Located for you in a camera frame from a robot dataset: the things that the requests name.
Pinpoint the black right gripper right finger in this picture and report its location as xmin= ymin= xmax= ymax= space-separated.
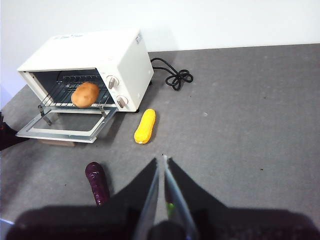
xmin=163 ymin=156 xmax=320 ymax=240

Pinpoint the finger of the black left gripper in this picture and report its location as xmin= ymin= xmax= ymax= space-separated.
xmin=0 ymin=112 xmax=29 ymax=151

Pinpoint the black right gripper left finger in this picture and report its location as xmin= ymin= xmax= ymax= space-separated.
xmin=4 ymin=157 xmax=161 ymax=240

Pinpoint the glass oven door with handle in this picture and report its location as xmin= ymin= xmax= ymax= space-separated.
xmin=15 ymin=106 xmax=119 ymax=148

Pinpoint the brown potato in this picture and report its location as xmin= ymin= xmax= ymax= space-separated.
xmin=70 ymin=81 xmax=100 ymax=109

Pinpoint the beige oven knob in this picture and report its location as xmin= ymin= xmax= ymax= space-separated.
xmin=105 ymin=75 xmax=120 ymax=90
xmin=115 ymin=95 xmax=130 ymax=109

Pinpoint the white toaster oven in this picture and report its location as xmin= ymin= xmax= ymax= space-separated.
xmin=16 ymin=28 xmax=155 ymax=114

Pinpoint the purple toy eggplant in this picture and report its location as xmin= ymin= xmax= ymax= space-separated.
xmin=84 ymin=161 xmax=176 ymax=219

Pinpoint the yellow toy corn cob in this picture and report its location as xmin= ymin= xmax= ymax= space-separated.
xmin=133 ymin=108 xmax=157 ymax=145

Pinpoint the metal wire oven rack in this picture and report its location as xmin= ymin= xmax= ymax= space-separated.
xmin=37 ymin=74 xmax=111 ymax=126

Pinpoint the black power cable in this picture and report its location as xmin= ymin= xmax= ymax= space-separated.
xmin=149 ymin=57 xmax=194 ymax=92

